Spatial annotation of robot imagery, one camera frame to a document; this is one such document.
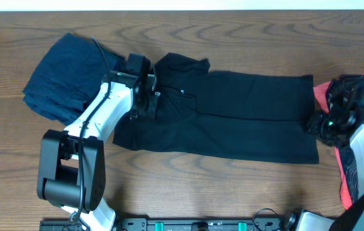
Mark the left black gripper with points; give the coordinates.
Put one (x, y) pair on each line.
(146, 116)

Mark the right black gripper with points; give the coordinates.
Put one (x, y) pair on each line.
(314, 128)

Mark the black polo shirt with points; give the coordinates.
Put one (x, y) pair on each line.
(225, 114)

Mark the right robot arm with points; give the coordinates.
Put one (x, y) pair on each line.
(351, 219)

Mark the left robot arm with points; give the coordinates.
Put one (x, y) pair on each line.
(72, 161)

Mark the red and black patterned garment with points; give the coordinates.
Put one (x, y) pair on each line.
(343, 100)

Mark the folded navy blue garment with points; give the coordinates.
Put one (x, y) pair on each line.
(68, 77)

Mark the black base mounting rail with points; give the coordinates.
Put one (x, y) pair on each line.
(263, 223)

